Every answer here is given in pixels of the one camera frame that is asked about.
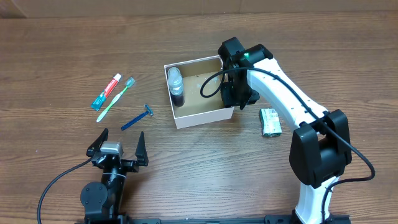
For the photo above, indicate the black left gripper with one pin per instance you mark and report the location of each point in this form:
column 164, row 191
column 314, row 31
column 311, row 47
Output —
column 142, row 154

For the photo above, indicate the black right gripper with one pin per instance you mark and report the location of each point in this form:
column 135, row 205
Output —
column 230, row 100

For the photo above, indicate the white cardboard box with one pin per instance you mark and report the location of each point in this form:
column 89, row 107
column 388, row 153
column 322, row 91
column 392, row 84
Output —
column 196, row 109

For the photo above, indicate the green white soap packet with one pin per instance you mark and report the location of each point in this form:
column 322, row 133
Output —
column 270, row 122

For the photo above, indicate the clear bottle with dark liquid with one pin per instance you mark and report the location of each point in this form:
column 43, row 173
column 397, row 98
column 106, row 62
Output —
column 176, row 89

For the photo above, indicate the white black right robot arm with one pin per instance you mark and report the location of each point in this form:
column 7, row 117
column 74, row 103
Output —
column 319, row 150

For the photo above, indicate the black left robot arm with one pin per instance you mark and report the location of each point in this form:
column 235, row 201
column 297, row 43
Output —
column 102, row 200

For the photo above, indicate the blue disposable razor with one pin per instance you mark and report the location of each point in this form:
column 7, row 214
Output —
column 148, row 111

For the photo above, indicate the red white toothpaste tube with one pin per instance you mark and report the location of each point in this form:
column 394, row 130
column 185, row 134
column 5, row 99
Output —
column 97, row 104

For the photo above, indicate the green white toothbrush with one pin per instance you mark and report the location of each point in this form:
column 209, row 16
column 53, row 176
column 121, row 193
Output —
column 129, row 83

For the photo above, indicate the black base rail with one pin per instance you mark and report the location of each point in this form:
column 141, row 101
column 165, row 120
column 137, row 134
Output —
column 217, row 220

